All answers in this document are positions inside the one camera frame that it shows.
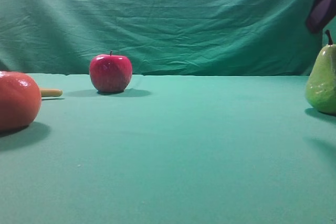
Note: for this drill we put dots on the green pear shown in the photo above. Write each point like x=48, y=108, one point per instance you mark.
x=320, y=87

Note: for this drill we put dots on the red apple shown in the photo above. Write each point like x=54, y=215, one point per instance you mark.
x=110, y=73

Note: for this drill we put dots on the green backdrop cloth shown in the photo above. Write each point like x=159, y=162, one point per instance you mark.
x=160, y=37

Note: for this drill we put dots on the yellow banana tip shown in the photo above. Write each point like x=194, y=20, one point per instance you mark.
x=51, y=92

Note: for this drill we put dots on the orange round fruit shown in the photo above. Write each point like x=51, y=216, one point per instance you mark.
x=20, y=100

